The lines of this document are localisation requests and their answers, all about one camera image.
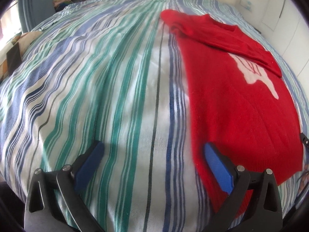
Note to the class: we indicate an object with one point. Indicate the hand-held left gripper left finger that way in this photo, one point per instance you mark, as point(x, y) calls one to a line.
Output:
point(89, 164)

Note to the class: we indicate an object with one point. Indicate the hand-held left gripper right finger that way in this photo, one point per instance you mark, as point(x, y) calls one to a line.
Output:
point(218, 171)

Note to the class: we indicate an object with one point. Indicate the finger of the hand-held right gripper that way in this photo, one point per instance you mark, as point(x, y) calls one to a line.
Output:
point(305, 141)

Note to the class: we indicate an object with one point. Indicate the red sweater with white rabbit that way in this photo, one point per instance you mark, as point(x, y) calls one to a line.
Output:
point(239, 116)

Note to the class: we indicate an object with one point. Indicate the striped bed duvet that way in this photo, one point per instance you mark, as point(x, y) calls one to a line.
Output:
point(108, 101)

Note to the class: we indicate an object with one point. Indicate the white wardrobe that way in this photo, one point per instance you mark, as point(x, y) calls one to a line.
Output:
point(287, 21)

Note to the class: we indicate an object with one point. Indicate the dark flat tablet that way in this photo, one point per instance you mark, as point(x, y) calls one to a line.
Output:
point(13, 58)

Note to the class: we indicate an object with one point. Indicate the blue curtain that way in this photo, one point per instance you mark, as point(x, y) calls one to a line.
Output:
point(33, 7)

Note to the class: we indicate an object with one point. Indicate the white wall socket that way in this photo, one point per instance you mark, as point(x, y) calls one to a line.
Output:
point(247, 4)

